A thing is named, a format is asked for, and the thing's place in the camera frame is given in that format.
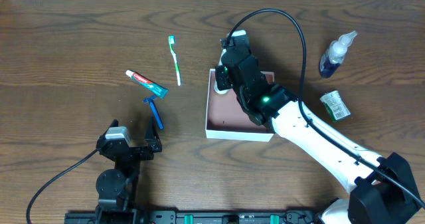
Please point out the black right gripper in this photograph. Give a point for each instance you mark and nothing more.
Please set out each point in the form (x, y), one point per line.
(236, 56)

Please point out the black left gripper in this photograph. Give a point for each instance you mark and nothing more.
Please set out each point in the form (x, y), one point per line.
(133, 152)

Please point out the white shampoo tube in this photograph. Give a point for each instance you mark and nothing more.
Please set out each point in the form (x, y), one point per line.
(218, 84)

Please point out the clear spray bottle blue liquid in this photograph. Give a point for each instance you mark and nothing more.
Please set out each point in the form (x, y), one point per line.
(334, 56)

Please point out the green white soap packet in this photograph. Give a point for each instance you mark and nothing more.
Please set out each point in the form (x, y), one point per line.
(335, 106)

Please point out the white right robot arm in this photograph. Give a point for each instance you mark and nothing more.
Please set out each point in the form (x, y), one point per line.
(381, 190)

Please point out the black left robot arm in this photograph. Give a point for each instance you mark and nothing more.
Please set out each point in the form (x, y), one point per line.
(117, 187)

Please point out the blue disposable razor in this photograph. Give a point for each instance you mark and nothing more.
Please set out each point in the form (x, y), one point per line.
(150, 101)

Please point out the red green toothpaste tube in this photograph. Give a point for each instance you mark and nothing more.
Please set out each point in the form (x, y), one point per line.
(155, 88)

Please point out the white cardboard box pink inside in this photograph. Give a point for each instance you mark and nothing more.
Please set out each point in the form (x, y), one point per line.
(225, 119)

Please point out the green white toothbrush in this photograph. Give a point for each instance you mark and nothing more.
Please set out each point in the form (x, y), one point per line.
(171, 40)

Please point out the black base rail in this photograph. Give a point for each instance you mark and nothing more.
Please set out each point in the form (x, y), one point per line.
(176, 217)

